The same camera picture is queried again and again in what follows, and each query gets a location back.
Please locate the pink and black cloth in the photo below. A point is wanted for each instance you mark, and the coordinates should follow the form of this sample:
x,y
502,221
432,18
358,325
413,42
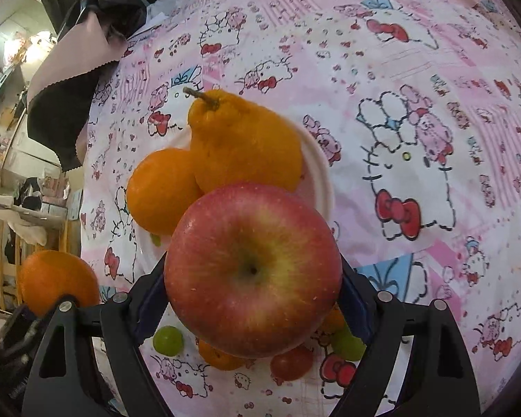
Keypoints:
x,y
69,52

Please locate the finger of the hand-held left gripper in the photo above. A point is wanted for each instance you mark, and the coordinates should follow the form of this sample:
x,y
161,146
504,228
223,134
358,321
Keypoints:
x,y
21,328

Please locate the knobbed orange with stem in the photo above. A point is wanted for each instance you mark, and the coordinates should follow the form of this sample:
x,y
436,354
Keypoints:
x,y
243,139

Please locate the green grape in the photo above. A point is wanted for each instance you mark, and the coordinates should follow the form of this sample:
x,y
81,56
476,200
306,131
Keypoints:
x,y
156,239
167,339
349,346

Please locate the white plate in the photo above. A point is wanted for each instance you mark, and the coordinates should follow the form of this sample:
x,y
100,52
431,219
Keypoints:
x,y
319,182

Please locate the red apple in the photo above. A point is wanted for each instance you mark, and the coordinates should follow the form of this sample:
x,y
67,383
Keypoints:
x,y
252,269

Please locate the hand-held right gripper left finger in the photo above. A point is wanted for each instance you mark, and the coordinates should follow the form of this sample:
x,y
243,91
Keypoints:
x,y
150,308

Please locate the pink cartoon printed blanket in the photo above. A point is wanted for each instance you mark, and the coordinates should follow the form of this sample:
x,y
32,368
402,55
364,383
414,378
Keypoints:
x,y
373,30

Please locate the red cherry tomato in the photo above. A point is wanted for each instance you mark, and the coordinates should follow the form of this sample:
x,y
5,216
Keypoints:
x,y
291,362

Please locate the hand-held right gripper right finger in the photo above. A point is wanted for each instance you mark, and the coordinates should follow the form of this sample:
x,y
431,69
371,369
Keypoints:
x,y
351,308

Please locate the round orange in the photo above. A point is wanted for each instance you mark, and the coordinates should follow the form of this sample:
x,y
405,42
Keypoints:
x,y
52,278
160,191

